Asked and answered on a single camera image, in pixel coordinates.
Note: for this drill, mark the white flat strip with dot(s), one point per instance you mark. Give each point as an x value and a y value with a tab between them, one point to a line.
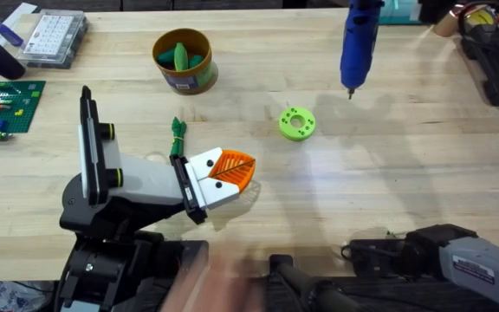
20	15

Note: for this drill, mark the teal box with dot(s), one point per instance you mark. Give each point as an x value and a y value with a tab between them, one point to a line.
399	13

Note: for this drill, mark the person's hand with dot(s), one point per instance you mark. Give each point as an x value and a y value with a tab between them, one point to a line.
219	286

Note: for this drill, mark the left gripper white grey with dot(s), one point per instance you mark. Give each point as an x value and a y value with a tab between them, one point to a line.
145	182

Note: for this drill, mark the plastic bag with red print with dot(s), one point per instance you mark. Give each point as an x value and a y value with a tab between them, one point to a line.
11	297

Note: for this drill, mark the green disc with holes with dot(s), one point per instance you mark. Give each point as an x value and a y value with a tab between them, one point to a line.
290	125

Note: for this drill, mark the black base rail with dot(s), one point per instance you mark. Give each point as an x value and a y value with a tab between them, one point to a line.
405	300

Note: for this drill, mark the brown tub with green toys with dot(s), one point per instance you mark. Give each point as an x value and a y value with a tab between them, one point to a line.
184	73

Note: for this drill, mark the clear plastic parts box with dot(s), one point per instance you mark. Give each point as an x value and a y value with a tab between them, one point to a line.
52	37

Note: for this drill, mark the green board with toy blocks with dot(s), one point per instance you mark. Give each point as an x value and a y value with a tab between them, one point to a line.
11	104

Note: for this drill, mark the blue electric screwdriver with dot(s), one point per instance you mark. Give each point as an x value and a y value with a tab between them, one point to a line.
358	47

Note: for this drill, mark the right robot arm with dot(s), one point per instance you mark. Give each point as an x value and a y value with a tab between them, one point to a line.
483	264

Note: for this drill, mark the yellow round tool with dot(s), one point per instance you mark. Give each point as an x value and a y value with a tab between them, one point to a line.
481	17

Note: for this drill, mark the black upright wrist plate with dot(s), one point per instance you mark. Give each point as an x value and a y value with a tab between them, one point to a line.
90	143

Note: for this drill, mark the green asparagus toy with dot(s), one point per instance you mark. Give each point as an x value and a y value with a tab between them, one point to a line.
178	138

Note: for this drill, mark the beige tape roll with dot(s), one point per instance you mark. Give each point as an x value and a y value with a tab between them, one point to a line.
445	26

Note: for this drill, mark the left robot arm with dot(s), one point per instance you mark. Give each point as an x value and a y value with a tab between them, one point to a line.
102	268

